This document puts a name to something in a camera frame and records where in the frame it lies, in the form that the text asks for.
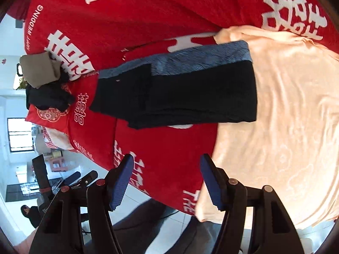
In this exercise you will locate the pink stool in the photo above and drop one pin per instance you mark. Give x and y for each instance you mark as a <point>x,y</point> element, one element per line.
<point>58,164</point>

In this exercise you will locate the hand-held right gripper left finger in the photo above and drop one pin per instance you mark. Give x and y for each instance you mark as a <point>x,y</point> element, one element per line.
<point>120,182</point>

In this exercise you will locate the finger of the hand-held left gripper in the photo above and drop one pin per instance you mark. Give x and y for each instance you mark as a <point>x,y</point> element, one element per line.
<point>72,177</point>
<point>86,180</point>

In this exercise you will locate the peach bed sheet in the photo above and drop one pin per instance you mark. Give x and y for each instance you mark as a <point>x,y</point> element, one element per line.
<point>291,111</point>

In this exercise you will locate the person's legs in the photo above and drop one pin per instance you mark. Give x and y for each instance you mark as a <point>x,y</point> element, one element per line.
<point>148,227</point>

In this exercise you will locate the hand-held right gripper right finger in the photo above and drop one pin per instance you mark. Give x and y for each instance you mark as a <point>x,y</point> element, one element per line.
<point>212,182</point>

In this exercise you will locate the dark framed window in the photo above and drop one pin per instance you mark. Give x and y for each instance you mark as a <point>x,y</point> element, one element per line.
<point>21,135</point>

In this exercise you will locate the red embroidered pillow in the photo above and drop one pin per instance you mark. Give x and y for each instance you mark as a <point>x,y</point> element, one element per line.
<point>53,123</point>

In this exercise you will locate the black framed wall mirror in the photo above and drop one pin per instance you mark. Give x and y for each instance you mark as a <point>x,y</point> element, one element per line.
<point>20,69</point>

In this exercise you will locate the white red patterned pillow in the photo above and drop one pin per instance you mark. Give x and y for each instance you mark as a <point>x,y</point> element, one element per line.
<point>57,140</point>

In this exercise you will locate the black pants with blue stripe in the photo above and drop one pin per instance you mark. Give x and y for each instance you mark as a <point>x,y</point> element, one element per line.
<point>198,95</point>

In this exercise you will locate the red printed blanket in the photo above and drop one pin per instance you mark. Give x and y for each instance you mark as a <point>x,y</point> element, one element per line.
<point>132,13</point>

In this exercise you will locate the green plant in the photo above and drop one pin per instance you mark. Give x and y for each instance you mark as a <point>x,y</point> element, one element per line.
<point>23,83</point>

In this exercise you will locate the person's left forearm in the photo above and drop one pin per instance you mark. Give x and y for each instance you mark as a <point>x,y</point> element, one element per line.
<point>23,243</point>

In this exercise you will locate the grey wall vent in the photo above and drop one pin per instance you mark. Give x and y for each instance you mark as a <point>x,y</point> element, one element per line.
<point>18,23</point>

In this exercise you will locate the folded grey cloth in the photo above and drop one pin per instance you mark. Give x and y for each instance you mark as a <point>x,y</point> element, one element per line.
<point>39,68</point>

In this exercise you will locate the folded black cloth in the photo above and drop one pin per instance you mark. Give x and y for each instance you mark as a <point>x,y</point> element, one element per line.
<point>47,95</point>

